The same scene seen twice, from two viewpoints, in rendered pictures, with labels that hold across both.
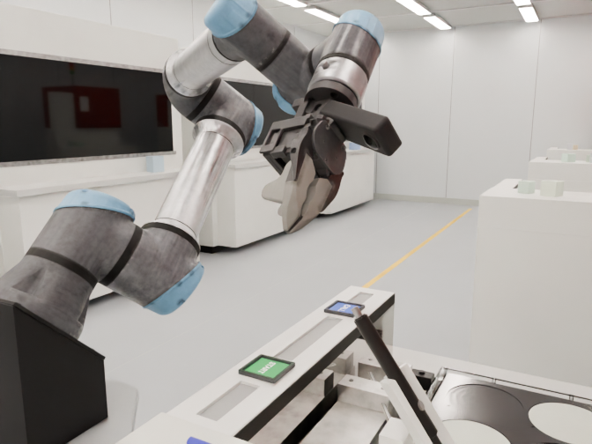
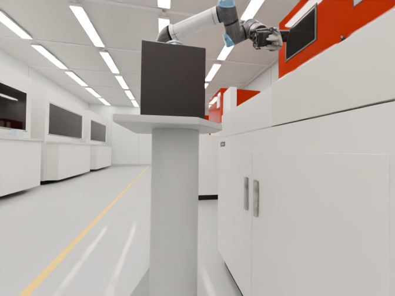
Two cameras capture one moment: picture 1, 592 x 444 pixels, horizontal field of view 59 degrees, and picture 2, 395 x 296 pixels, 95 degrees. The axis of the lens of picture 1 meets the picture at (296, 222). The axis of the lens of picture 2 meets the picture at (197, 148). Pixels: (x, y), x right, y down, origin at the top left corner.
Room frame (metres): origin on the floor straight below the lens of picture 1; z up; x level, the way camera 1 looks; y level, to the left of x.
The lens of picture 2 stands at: (0.22, 0.74, 0.73)
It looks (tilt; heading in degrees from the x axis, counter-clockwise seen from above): 1 degrees up; 321
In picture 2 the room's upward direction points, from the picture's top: 1 degrees clockwise
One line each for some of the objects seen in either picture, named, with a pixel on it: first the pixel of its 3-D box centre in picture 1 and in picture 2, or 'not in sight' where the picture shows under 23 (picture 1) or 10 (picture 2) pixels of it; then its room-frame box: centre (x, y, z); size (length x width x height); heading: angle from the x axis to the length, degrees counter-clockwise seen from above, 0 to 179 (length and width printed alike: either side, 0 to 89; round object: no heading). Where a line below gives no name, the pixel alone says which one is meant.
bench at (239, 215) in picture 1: (239, 149); (54, 138); (5.95, 0.64, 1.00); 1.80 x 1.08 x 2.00; 151
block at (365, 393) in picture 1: (366, 393); not in sight; (0.71, -0.10, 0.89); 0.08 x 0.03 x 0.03; 61
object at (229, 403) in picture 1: (309, 379); (247, 119); (0.76, -0.02, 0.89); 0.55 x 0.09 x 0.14; 151
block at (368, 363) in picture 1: (384, 370); not in sight; (0.78, -0.14, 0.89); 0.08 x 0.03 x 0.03; 61
